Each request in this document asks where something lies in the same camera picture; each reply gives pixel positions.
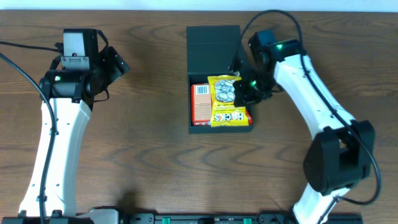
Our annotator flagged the red candy bag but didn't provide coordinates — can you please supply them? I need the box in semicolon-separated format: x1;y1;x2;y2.
246;109;252;125

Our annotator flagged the yellow candy bag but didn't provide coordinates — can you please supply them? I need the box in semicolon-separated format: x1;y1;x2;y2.
208;75;250;128

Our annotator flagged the red orange barcode box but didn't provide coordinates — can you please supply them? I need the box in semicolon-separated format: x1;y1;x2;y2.
190;83;211;126

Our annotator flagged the black gift box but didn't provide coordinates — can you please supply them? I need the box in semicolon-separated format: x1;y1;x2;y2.
186;25;254;134

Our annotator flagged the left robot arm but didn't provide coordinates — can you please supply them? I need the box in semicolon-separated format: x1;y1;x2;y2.
2;29;129;224

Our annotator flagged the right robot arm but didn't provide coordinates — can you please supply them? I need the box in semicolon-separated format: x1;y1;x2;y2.
234;30;374;223

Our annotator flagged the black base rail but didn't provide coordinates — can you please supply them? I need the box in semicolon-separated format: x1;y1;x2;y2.
124;212;364;224

